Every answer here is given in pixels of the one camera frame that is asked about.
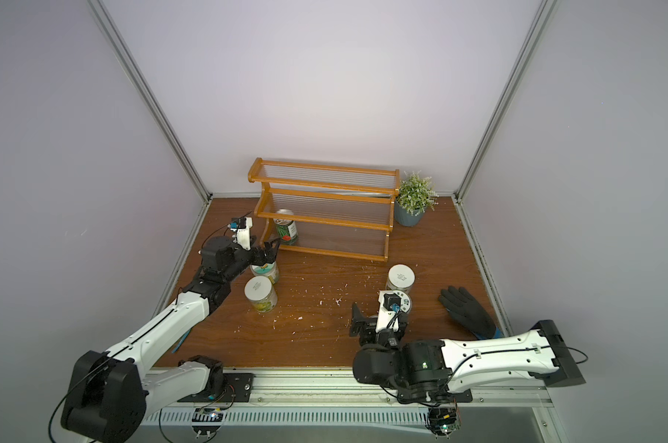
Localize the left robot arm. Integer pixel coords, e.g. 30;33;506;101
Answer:
51;236;280;442

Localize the wooden three-tier shelf rack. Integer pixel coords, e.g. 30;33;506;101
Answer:
247;158;400;262

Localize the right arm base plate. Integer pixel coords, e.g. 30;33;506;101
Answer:
412;389;473;405

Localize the controller board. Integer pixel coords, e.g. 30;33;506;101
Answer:
191;408;225;442
425;407;460;437

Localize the right controller board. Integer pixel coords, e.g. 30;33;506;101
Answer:
425;407;460;437

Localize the blue garden hand fork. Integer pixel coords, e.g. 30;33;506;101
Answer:
171;328;193;354

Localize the small potted green plant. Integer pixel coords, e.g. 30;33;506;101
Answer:
394;172;439;227

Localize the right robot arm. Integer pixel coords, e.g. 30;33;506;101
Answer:
350;305;586;405

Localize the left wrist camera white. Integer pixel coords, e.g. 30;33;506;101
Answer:
229;216;254;250

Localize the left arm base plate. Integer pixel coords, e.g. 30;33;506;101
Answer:
179;372;256;404

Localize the aluminium front rail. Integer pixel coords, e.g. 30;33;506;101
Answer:
139;367;551;410

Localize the green tree lid seed jar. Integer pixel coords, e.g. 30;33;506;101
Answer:
389;291;411;314

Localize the sunflower seed jar green label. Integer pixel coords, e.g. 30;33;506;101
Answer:
250;262;280;284

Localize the dark green watermelon seed can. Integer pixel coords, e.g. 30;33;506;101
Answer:
274;209;299;245

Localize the white lid seed can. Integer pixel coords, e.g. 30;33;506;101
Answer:
386;264;416;295

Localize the black blue work glove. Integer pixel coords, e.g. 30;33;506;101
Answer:
438;286;503;340

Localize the left controller board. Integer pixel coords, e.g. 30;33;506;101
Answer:
191;408;225;442

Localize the yellow flower seed jar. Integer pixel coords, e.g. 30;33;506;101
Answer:
244;276;278;313

